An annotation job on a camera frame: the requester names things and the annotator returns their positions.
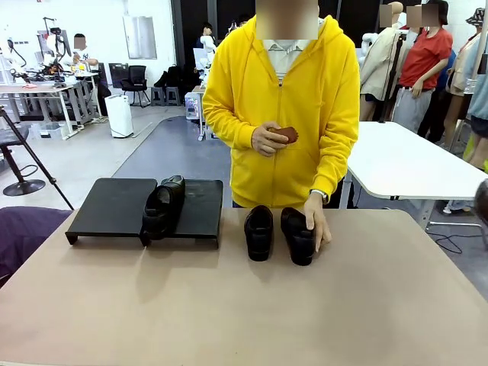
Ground person's right hand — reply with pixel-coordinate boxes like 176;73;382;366
251;120;291;157

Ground person's left hand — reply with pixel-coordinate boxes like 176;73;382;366
303;191;332;253

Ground brown leather piece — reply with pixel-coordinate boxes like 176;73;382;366
268;125;298;145

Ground black leather shoe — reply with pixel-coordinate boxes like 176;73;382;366
142;175;187;241
243;204;275;262
280;207;318;267

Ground person's right forearm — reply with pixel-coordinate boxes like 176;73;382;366
201;89;264;152

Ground person's left forearm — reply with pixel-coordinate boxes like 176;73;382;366
310;110;361;196

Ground black shoe stand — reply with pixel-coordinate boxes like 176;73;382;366
139;179;224;250
64;178;159;248

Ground person in yellow hoodie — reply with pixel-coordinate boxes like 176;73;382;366
201;0;361;210

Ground computer case with lights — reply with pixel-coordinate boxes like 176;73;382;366
185;91;203;122

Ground dark grey floor mat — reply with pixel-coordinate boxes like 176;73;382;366
112;115;234;180

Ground white table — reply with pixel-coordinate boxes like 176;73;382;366
342;120;488;232

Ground black bag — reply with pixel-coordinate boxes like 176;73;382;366
153;64;191;89

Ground white humanoid robot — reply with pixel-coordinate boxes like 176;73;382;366
194;34;218;91
360;32;379;58

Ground mannequin in beige jacket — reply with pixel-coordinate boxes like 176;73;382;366
359;2;406;123

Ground black office chair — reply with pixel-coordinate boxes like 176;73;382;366
120;65;152;108

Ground white air purifier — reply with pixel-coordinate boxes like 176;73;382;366
104;95;134;139

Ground black monitor panel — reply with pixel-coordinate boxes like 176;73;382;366
108;63;130;88

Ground figure in red t-shirt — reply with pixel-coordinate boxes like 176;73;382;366
394;0;454;135

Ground person in white t-shirt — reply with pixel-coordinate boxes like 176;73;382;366
71;33;101;75

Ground mannequin with bucket hat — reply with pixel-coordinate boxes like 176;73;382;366
444;7;488;171

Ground clear plastic storage box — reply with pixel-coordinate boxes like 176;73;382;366
28;121;64;141

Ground black tripod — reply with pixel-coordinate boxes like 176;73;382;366
0;106;75;210

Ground black and white robot rig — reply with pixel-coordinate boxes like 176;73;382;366
37;15;74;84

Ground white lab desk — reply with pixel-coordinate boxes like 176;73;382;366
0;72;103;140

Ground black round-base stool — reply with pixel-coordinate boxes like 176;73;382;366
0;127;47;197

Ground dark purple fabric cover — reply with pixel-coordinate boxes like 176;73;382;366
0;207;74;281

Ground silver framed wall panel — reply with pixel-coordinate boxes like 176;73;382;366
122;15;158;60

